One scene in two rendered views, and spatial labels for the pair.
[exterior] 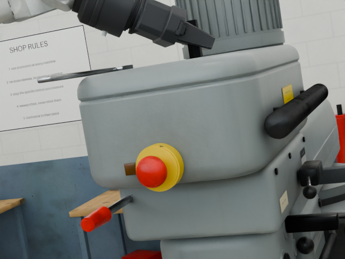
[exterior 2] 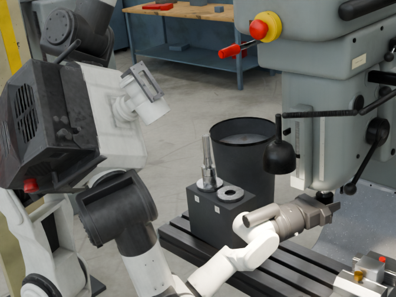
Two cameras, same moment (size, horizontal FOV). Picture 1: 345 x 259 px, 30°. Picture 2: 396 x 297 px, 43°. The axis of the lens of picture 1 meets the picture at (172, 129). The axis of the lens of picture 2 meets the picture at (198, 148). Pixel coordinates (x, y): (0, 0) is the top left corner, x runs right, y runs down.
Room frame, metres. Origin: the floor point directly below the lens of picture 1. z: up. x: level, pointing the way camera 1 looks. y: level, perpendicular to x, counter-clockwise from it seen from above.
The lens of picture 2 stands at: (-0.16, -0.28, 1.97)
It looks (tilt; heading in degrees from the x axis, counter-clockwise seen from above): 25 degrees down; 26
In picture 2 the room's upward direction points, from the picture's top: 6 degrees counter-clockwise
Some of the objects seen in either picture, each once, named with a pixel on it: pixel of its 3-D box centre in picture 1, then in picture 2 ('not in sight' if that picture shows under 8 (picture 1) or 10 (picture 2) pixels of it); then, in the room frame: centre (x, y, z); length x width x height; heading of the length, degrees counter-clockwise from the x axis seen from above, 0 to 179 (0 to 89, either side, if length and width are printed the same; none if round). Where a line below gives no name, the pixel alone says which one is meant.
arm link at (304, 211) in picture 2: not in sight; (298, 216); (0.95, 0.00, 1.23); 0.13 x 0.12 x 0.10; 55
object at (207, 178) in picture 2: not in sight; (209, 176); (1.17, 0.35, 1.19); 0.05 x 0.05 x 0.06
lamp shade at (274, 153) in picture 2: not in sight; (279, 154); (0.79, 0.00, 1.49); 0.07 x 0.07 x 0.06
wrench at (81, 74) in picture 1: (87, 73); not in sight; (0.92, 0.11, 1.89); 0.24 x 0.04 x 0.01; 160
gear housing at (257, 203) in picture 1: (224, 180); (337, 36); (1.06, -0.07, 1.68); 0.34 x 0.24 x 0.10; 160
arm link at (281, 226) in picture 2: not in sight; (261, 225); (0.86, 0.07, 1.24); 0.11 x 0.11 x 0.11; 55
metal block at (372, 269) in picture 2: not in sight; (369, 272); (0.98, -0.19, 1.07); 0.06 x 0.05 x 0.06; 72
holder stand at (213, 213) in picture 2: not in sight; (221, 213); (1.15, 0.31, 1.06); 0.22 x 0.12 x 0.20; 64
